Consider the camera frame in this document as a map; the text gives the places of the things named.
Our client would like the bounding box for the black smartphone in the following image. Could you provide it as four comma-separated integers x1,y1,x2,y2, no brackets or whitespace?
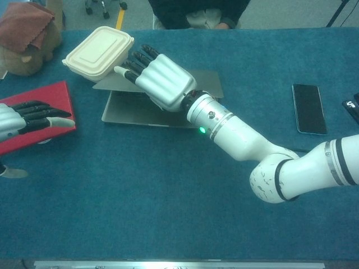
291,83,328,136

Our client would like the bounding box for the tan plush toy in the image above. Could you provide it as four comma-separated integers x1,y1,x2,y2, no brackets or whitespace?
0,21,63,77

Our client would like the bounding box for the office chair wheel base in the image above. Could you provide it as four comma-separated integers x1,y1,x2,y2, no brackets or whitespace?
85,0,128,20

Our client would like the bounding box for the seated person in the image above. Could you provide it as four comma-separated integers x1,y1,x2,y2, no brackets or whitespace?
147,0,252,30

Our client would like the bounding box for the black tripod leg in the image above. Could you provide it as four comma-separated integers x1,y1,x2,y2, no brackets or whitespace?
325,0,351,28

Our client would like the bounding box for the aluminium profile rail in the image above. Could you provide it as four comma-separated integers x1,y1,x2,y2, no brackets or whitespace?
33,260,326,269

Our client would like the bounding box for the cardboard box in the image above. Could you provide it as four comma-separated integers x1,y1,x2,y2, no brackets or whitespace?
46,0,67,31

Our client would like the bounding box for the blue felt table cover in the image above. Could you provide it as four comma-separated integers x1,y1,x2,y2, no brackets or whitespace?
0,27,359,260

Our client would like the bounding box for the silver Apple laptop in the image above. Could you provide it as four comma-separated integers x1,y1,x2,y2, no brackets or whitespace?
92,69,224,129

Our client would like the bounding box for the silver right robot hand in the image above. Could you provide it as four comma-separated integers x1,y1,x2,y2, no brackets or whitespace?
114,44,197,113

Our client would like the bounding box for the black device white print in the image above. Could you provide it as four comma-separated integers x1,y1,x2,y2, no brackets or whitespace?
341,92,359,126

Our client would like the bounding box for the rust brown cloth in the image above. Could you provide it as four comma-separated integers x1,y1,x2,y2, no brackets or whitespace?
0,2,56,54

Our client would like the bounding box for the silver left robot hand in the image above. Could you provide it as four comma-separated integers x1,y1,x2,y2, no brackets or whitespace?
0,100,76,179

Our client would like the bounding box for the red flat box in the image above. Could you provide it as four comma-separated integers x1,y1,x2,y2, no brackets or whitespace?
0,80,77,156

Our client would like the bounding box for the cream lidded food container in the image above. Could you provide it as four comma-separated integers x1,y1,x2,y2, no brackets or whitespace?
62,26,135,84

